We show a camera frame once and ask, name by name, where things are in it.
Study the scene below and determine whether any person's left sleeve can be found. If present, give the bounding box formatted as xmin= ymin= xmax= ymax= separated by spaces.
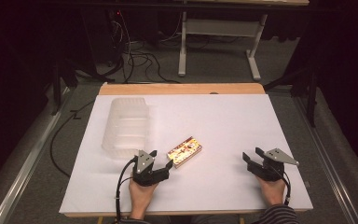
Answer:
xmin=117 ymin=217 xmax=152 ymax=224

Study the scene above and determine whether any person's right striped sleeve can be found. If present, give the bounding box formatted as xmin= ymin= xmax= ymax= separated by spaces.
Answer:
xmin=251 ymin=203 xmax=300 ymax=224

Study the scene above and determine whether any white metal desk frame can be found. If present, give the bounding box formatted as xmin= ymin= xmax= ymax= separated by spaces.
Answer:
xmin=177 ymin=11 xmax=269 ymax=82

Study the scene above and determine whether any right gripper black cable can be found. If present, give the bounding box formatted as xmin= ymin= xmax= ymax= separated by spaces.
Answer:
xmin=268 ymin=165 xmax=293 ymax=206

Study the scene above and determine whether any yellow red printed box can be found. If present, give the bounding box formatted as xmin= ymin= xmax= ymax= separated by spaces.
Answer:
xmin=166 ymin=135 xmax=203 ymax=169

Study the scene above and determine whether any person's left hand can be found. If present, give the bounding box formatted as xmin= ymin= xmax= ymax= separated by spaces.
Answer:
xmin=128 ymin=178 xmax=159 ymax=220

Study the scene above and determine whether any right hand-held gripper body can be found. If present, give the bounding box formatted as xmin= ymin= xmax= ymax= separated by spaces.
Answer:
xmin=247 ymin=147 xmax=300 ymax=182

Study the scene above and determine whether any bundle of floor cables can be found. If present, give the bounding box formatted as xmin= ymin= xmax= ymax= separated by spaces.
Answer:
xmin=105 ymin=10 xmax=185 ymax=85

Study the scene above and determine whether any white board table cover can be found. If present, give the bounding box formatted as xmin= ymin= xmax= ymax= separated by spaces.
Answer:
xmin=59 ymin=94 xmax=314 ymax=215

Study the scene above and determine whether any black metal stand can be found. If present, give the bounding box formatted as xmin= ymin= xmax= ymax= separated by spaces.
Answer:
xmin=50 ymin=59 xmax=79 ymax=117
xmin=263 ymin=66 xmax=319 ymax=129

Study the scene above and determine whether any translucent plastic storage bin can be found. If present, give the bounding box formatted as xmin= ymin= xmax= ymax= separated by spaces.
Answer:
xmin=101 ymin=96 xmax=150 ymax=161

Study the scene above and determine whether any black floor cable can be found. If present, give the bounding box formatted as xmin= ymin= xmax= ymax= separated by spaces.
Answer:
xmin=49 ymin=100 xmax=96 ymax=179

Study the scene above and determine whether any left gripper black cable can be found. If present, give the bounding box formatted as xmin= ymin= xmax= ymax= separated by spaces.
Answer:
xmin=115 ymin=156 xmax=138 ymax=223

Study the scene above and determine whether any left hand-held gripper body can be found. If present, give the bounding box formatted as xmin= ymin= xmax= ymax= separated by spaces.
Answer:
xmin=131 ymin=149 xmax=171 ymax=188

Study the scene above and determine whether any person's right hand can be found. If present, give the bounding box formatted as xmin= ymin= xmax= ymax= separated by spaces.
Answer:
xmin=255 ymin=175 xmax=287 ymax=207

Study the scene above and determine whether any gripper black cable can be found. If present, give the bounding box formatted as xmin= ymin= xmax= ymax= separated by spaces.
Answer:
xmin=268 ymin=165 xmax=293 ymax=206
xmin=115 ymin=156 xmax=138 ymax=223

